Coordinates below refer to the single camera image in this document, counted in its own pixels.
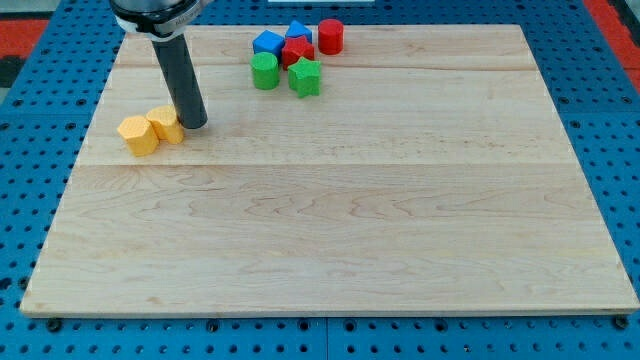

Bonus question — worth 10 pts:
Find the green star block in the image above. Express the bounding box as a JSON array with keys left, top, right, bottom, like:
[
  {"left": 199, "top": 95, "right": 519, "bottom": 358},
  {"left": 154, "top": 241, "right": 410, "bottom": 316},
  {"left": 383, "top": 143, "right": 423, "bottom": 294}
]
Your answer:
[{"left": 288, "top": 57, "right": 322, "bottom": 98}]

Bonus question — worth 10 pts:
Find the yellow hexagon block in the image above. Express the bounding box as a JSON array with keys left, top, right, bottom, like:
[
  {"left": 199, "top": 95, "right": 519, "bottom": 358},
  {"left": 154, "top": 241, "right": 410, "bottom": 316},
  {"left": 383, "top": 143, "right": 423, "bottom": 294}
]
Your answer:
[{"left": 117, "top": 115, "right": 159, "bottom": 157}]

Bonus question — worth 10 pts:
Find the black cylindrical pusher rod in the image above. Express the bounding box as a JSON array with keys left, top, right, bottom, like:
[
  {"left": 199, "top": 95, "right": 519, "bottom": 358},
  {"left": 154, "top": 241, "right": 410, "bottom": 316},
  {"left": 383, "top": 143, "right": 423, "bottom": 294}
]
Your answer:
[{"left": 152, "top": 35, "right": 208, "bottom": 129}]

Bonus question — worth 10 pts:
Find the red cylinder block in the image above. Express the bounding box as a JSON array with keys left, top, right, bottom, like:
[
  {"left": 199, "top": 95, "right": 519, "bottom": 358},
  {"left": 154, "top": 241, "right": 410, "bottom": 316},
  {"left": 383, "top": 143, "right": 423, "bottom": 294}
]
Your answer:
[{"left": 317, "top": 19, "right": 344, "bottom": 55}]

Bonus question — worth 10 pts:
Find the wooden board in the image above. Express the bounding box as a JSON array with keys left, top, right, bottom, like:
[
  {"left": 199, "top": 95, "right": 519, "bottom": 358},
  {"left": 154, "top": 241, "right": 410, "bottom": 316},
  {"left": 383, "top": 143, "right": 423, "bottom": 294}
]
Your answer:
[{"left": 21, "top": 25, "right": 639, "bottom": 318}]

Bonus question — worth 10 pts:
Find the green cylinder block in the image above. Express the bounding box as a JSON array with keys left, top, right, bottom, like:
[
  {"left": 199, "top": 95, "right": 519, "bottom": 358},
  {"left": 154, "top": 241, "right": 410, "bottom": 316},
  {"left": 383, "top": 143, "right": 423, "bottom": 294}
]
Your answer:
[{"left": 250, "top": 52, "right": 280, "bottom": 90}]

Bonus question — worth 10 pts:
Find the red star block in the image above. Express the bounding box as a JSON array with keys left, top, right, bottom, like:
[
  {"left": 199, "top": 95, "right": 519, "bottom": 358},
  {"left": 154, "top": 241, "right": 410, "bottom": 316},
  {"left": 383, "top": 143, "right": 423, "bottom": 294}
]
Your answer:
[{"left": 281, "top": 36, "right": 315, "bottom": 71}]

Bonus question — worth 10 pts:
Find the blue triangle block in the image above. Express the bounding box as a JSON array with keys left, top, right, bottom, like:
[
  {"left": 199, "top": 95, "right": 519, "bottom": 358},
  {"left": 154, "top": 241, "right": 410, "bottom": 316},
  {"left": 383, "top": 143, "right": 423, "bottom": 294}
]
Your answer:
[{"left": 285, "top": 20, "right": 313, "bottom": 43}]

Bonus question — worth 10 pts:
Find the yellow heart block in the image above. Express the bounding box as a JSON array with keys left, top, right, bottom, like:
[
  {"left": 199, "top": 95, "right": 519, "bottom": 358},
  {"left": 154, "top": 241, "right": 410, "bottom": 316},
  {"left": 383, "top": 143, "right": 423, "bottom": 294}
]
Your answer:
[{"left": 146, "top": 105, "right": 184, "bottom": 144}]

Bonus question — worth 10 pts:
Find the blue cube block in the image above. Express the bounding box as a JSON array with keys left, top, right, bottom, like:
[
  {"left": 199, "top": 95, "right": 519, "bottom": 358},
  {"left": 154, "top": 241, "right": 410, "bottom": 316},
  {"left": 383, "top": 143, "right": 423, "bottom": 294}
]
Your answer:
[{"left": 252, "top": 30, "right": 285, "bottom": 60}]

